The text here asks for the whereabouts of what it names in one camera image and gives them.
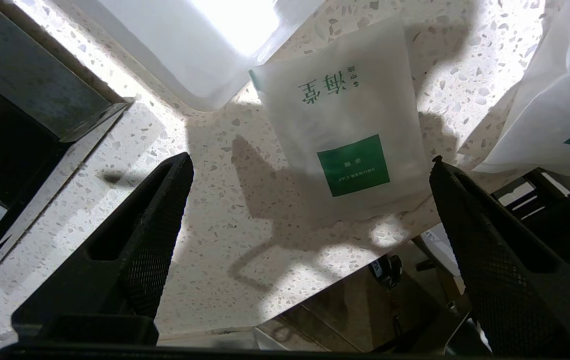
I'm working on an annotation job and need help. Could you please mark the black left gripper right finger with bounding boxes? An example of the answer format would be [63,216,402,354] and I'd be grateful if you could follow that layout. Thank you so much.
[429,155,570,358]

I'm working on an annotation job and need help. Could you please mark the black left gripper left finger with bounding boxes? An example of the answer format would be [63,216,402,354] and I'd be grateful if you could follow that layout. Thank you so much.
[10,152,195,328]

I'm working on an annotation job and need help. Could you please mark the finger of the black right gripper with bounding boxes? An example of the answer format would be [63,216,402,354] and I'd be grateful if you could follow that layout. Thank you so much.
[490,167,570,223]

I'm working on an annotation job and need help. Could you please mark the small plain white sachet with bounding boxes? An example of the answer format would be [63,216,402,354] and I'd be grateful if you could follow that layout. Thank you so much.
[475,0,570,177]

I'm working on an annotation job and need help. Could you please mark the white sachet with green square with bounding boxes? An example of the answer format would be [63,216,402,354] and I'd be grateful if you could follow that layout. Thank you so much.
[249,17,436,221]

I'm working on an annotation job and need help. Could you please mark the black tray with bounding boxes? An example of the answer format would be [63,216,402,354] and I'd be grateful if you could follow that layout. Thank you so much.
[0,0,134,297]

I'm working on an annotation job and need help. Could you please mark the white sink basin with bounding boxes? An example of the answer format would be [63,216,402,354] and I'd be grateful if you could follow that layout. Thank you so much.
[72,0,327,112]

